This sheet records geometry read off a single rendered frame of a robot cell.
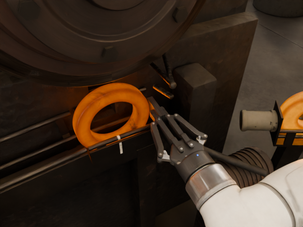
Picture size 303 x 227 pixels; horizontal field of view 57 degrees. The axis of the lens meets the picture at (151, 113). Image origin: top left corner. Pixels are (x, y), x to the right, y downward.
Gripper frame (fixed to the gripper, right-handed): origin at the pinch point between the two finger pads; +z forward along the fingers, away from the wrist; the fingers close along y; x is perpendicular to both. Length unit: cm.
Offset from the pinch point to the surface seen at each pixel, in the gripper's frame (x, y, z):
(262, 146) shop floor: -76, 78, 11
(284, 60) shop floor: -81, 159, 70
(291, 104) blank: 1.6, 31.3, -14.2
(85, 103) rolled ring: 7.9, -16.3, 1.5
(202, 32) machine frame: 12.0, 18.0, 9.5
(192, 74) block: 5.4, 11.5, 2.4
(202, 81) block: 5.7, 12.3, -1.0
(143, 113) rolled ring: 0.6, -3.4, -0.2
